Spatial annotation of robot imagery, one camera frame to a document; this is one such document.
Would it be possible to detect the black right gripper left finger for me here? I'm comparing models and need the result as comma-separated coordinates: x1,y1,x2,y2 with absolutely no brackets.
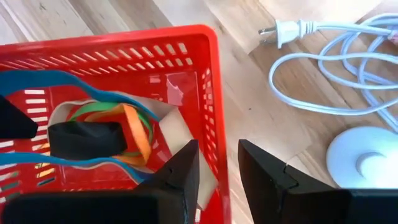
134,139,200,224

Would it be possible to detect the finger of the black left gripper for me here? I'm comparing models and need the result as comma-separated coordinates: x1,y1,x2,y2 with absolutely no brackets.
0,94,39,141

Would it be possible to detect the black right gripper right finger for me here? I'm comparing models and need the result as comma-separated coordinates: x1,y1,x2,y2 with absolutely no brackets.
238,139,353,224

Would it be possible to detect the large blue rubber band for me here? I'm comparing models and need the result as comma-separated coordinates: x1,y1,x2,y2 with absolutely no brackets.
0,69,162,185

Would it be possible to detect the black rubber band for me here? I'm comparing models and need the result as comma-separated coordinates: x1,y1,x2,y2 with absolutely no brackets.
47,120,129,161

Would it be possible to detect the green rubber band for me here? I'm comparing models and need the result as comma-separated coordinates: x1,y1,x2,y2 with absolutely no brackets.
68,101,155,158

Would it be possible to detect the red plastic basket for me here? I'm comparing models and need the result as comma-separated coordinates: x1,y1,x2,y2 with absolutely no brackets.
0,24,233,224

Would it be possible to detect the round white cord switch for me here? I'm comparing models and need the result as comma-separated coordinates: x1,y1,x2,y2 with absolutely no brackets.
325,126,398,190

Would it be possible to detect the white lamp power cord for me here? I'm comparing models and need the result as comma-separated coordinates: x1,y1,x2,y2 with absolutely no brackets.
257,12,398,134

